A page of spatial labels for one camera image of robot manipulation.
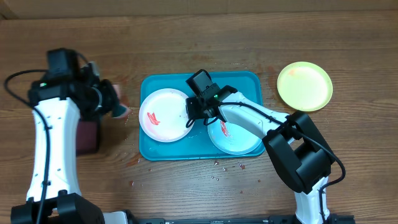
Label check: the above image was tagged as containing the blue plastic tray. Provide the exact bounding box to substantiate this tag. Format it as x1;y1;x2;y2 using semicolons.
139;71;262;161

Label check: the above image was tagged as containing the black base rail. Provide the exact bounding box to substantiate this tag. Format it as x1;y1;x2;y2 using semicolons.
124;214;355;224

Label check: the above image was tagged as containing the white plate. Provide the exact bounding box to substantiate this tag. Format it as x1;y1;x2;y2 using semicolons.
139;88;191;142

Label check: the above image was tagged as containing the brown cardboard backdrop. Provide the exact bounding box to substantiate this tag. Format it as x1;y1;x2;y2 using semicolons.
1;0;397;19

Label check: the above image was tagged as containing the light blue plate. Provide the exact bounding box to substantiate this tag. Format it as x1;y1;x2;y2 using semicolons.
207;120;264;156

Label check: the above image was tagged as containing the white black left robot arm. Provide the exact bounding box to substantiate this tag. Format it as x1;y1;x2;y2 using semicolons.
11;48;137;223

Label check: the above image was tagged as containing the yellow-green plate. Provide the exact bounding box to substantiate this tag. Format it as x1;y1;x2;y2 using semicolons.
277;62;333;112

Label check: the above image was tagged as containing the pink green sponge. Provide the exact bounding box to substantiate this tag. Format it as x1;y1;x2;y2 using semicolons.
112;85;130;119

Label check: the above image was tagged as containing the black tray of reddish water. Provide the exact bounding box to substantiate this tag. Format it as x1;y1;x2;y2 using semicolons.
76;120;100;156

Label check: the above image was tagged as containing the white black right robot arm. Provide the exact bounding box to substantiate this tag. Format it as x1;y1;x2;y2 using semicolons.
186;69;337;223

